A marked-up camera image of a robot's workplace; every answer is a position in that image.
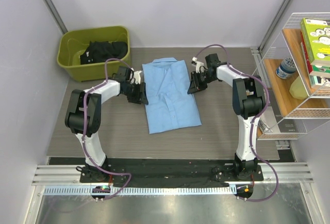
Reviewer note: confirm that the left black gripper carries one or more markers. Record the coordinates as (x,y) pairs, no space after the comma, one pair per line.
(141,97)

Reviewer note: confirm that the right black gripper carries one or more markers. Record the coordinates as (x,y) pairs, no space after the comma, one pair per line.
(194,88)

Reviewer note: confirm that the light blue long sleeve shirt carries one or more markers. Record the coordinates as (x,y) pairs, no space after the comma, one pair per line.
(169,105)

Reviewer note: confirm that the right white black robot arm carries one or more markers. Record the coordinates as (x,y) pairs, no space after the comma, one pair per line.
(249,100)

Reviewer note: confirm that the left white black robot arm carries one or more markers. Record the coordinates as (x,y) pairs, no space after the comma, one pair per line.
(84,112)

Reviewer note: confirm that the teal book stack bottom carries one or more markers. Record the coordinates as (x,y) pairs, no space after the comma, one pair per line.
(318,75)

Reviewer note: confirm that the black clothes in bin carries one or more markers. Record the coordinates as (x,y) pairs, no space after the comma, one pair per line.
(99,52)

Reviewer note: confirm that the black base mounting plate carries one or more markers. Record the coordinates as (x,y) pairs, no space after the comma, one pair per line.
(165,172)

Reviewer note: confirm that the olive green plastic bin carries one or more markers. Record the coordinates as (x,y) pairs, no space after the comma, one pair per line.
(74,43)

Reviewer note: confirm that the blue white ceramic cup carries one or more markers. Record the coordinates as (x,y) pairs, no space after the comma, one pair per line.
(286,68)

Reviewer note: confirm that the pale yellow green object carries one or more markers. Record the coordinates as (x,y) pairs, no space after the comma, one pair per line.
(297,89)

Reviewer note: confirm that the red book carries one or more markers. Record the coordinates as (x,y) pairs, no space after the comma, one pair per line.
(306,51)

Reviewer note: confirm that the green book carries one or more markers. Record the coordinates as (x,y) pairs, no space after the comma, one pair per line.
(316,37)

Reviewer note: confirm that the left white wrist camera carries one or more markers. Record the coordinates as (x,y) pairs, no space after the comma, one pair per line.
(137,77)

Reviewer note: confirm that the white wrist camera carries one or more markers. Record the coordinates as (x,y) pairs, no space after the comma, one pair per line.
(199,66)
(137,77)

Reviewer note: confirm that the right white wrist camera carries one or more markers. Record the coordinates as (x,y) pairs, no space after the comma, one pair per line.
(199,66)

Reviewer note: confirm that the white wire shelf rack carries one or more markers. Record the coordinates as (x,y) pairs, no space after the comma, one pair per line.
(299,102)

